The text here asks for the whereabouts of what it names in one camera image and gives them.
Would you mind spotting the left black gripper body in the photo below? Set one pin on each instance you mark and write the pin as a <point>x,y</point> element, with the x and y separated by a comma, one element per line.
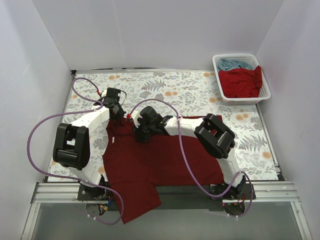
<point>116,111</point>

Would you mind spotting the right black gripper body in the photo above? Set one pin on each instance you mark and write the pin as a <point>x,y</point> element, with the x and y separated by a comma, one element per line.
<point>141,129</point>

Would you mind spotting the dark red t shirt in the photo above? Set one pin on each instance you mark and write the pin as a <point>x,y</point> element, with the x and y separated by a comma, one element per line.
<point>135,169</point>

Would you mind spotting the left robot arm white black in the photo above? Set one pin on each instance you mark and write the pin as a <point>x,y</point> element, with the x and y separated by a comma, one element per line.
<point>72,142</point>

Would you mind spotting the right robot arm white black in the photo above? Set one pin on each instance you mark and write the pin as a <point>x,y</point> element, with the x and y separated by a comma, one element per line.
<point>217,139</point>

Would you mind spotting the bright red t shirt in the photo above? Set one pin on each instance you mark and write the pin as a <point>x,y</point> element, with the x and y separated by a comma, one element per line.
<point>241,82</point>

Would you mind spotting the light blue t shirt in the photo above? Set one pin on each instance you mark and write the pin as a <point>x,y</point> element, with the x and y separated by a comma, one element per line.
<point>228,65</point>

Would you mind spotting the white plastic laundry basket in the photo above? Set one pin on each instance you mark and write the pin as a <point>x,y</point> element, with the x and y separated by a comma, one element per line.
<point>264,92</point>

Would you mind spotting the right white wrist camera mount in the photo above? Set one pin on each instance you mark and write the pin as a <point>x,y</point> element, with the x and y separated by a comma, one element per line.
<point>133,117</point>

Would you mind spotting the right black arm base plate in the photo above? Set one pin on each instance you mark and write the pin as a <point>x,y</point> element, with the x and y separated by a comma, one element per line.
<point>244,192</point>

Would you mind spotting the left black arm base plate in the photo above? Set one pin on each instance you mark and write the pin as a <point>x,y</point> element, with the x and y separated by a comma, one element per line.
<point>87,193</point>

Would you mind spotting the aluminium frame rail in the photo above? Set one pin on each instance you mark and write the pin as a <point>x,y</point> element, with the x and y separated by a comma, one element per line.
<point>275,214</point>

